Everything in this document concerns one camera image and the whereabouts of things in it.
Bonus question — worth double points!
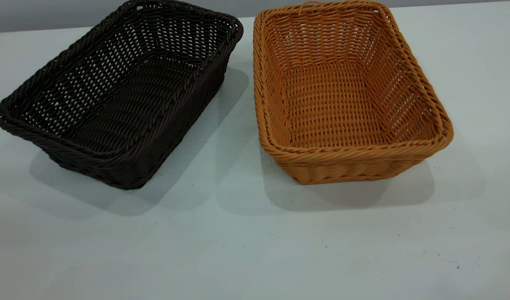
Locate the black woven basket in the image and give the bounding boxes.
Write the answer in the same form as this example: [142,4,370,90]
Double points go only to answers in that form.
[0,0,244,190]

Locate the orange woven basket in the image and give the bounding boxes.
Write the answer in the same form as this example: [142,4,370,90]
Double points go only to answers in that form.
[253,0,454,185]

